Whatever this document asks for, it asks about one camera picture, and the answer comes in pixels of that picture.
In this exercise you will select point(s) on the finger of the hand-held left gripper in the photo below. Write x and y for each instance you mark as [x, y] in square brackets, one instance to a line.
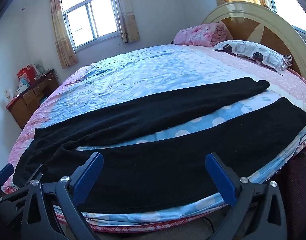
[36, 173]
[5, 172]

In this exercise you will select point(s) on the folded pink floral blanket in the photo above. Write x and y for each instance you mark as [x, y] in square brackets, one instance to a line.
[195, 33]

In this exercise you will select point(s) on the black pants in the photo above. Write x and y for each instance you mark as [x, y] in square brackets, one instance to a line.
[143, 175]

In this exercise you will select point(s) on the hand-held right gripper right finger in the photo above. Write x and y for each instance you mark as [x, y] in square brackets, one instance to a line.
[220, 180]

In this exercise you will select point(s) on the red gift bag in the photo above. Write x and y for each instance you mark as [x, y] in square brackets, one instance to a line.
[26, 73]

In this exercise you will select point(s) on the brown wooden desk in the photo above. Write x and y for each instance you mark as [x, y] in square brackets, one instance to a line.
[25, 105]

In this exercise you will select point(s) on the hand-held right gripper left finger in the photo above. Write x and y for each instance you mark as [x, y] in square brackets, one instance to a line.
[89, 175]

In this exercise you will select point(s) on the beige patterned curtain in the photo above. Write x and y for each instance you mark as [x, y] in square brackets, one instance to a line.
[61, 30]
[126, 15]

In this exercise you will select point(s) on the white tissue box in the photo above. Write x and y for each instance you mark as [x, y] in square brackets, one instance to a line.
[21, 89]

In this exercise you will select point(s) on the large bright window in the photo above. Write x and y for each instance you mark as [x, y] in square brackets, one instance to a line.
[290, 2]

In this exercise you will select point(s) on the sliding window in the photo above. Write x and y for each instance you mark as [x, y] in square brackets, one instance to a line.
[85, 22]

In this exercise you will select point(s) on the grey patterned pillow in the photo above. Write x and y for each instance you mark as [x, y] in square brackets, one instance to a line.
[257, 52]

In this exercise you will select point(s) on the white printed card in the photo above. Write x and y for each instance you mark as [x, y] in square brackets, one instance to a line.
[8, 95]

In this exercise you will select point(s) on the bed with blue pink sheet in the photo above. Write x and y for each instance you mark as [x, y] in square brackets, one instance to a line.
[143, 75]

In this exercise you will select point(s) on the cream wooden bed headboard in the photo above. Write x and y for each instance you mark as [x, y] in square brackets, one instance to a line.
[242, 25]

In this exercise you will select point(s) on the teal storage box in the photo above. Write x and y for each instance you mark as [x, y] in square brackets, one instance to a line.
[41, 99]

